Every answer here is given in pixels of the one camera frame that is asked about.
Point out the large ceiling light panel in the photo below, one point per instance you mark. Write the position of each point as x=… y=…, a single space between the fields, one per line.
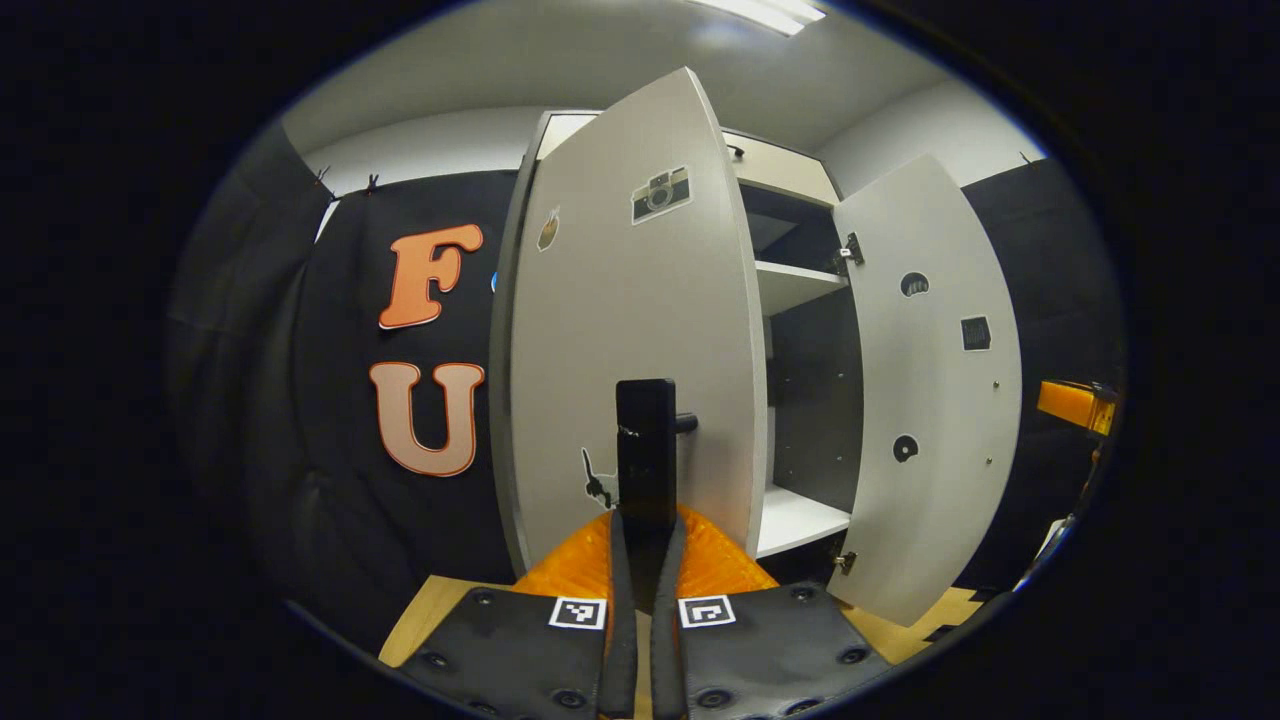
x=765 y=14

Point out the beige shoe cabinet door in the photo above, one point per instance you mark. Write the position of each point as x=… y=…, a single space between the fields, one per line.
x=930 y=400
x=640 y=300

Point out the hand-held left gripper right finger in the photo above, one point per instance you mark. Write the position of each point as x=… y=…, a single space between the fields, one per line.
x=668 y=640

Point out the white cabinet shelf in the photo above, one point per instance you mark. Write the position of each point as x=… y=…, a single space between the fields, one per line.
x=790 y=285

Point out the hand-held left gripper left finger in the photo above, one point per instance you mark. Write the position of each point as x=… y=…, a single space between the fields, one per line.
x=620 y=640

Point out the grey double-door shoe cabinet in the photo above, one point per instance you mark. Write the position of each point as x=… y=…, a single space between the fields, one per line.
x=815 y=400

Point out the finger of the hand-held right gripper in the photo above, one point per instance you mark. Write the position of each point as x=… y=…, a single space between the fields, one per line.
x=1070 y=402

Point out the black backdrop cloth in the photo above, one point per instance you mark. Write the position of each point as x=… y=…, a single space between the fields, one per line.
x=250 y=400

